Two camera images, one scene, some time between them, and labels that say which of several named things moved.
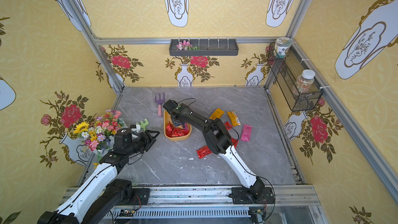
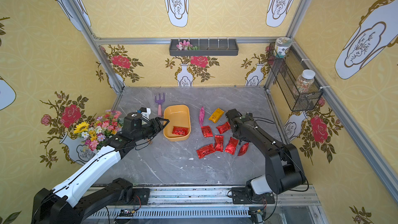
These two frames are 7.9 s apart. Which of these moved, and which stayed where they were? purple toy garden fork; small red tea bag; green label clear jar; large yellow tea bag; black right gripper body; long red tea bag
Moved: black right gripper body
Stayed: small red tea bag; purple toy garden fork; large yellow tea bag; long red tea bag; green label clear jar
